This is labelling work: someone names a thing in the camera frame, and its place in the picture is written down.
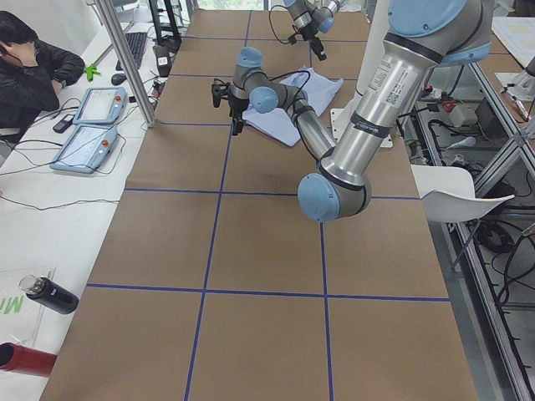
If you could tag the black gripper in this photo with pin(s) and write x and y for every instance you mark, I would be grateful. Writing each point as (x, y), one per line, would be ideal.
(312, 35)
(236, 105)

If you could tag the light blue striped shirt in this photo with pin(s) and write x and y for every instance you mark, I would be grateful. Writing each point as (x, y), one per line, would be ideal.
(320, 92)

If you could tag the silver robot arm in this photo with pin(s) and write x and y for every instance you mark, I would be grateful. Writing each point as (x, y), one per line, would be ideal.
(309, 20)
(421, 35)

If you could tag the black computer mouse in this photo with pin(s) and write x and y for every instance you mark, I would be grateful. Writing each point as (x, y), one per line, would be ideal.
(117, 79)

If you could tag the black keyboard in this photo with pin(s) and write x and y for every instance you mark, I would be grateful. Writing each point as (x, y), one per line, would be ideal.
(137, 42)

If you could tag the far teach pendant tablet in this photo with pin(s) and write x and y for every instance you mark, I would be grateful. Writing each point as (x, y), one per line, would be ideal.
(101, 106)

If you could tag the teach pendant tablet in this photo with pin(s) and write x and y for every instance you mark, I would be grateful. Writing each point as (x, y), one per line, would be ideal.
(85, 149)
(101, 106)

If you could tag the near teach pendant tablet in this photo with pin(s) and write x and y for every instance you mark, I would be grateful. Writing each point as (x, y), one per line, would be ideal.
(85, 149)

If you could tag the green plastic toy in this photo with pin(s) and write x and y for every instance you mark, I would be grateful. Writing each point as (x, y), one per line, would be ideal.
(91, 71)

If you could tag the brown paper table cover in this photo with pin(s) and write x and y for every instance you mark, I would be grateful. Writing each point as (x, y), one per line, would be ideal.
(211, 284)

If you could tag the small black phone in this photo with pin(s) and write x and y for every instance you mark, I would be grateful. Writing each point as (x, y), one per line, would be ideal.
(61, 126)

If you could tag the white curved chair seat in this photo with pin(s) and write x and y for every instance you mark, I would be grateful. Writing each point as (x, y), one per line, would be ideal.
(448, 194)

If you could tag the seated person black jacket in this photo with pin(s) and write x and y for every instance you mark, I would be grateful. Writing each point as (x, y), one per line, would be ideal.
(33, 73)

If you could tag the black water bottle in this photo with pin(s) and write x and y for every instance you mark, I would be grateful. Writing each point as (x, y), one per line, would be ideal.
(49, 294)

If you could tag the plastic bag green lettering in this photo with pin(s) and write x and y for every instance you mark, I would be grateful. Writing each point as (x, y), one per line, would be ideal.
(20, 317)

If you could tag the red cylinder bottle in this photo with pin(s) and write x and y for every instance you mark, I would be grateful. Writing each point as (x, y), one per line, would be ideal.
(16, 358)

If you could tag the white central pedestal column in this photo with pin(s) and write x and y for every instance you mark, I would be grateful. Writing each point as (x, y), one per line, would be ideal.
(374, 52)

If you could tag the aluminium frame post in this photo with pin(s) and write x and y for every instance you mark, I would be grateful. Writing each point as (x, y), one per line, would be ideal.
(114, 29)

